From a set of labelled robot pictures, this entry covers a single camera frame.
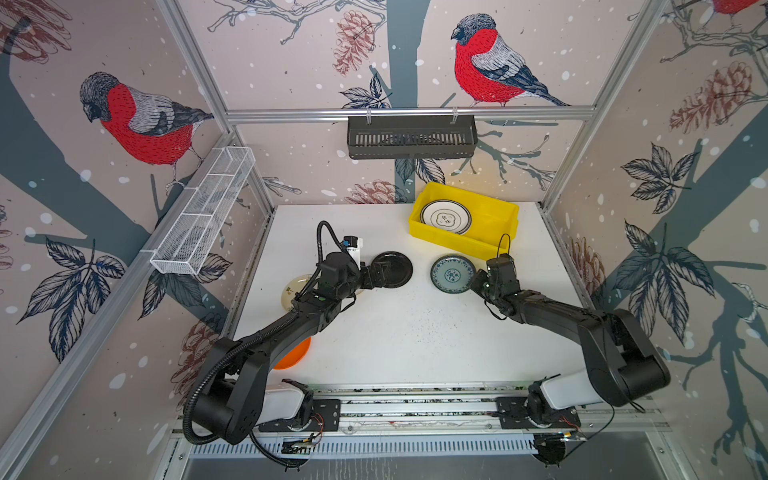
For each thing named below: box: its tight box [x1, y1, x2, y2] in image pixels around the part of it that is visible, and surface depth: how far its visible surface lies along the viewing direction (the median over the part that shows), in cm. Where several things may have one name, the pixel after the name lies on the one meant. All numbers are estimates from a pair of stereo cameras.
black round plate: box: [373, 250, 413, 289], surface depth 103 cm
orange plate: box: [273, 337, 311, 370], surface depth 83 cm
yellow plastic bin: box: [409, 182, 520, 260], surface depth 116 cm
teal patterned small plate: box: [430, 255, 477, 295], surface depth 99 cm
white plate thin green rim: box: [420, 199, 473, 235], surface depth 116 cm
